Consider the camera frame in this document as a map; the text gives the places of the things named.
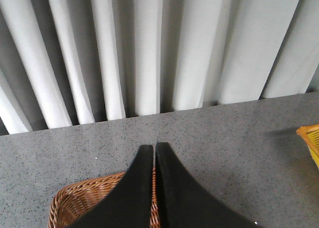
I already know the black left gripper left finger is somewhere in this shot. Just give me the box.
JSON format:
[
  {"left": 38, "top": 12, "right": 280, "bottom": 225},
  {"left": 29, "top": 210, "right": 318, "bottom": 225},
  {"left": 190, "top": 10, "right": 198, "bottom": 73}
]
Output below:
[{"left": 69, "top": 145, "right": 154, "bottom": 228}]

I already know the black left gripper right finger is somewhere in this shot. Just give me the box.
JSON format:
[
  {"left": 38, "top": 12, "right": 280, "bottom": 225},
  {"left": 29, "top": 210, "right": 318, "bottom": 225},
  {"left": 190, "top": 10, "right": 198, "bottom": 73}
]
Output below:
[{"left": 156, "top": 142, "right": 257, "bottom": 228}]

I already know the brown wicker basket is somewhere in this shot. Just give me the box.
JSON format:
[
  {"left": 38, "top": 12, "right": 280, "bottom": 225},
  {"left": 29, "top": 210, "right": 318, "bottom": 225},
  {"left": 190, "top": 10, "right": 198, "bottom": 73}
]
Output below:
[{"left": 48, "top": 169, "right": 160, "bottom": 228}]

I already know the yellow woven basket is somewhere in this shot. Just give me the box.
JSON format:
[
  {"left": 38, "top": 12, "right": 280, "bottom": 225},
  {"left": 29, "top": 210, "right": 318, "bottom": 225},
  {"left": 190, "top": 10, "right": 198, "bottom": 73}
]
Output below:
[{"left": 296, "top": 124, "right": 319, "bottom": 168}]

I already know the grey pleated curtain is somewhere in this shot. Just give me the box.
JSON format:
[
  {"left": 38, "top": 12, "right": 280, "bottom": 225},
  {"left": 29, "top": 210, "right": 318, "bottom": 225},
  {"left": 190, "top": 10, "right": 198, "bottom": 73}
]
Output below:
[{"left": 0, "top": 0, "right": 319, "bottom": 135}]

